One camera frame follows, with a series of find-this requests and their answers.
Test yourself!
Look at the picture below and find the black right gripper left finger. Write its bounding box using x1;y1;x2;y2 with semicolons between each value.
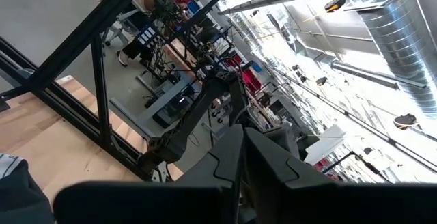
53;124;244;224

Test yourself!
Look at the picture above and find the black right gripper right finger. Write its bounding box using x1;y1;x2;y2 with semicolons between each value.
244;126;437;224

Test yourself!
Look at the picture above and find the dark navy garment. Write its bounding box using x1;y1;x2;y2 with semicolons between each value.
0;153;55;224

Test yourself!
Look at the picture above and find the white table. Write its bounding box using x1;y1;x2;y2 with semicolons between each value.
302;124;348;166

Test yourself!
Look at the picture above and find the red storage bin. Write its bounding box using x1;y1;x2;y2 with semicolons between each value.
242;67;263;94

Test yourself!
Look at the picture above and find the grey desk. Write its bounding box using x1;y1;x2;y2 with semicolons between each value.
109;76;194;140

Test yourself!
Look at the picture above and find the blue storage bin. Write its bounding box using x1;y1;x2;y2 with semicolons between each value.
186;0;201;14

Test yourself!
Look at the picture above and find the grey office chair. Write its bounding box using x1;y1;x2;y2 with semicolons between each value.
101;8;138;48

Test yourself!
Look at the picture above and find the thin black ceiling rail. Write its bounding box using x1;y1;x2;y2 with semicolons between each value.
272;67;437;174

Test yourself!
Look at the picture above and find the black metal rig frame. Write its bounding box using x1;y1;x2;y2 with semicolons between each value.
0;0;161;182

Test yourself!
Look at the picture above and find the silver spiral ventilation duct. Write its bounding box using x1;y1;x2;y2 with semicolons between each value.
344;0;437;120

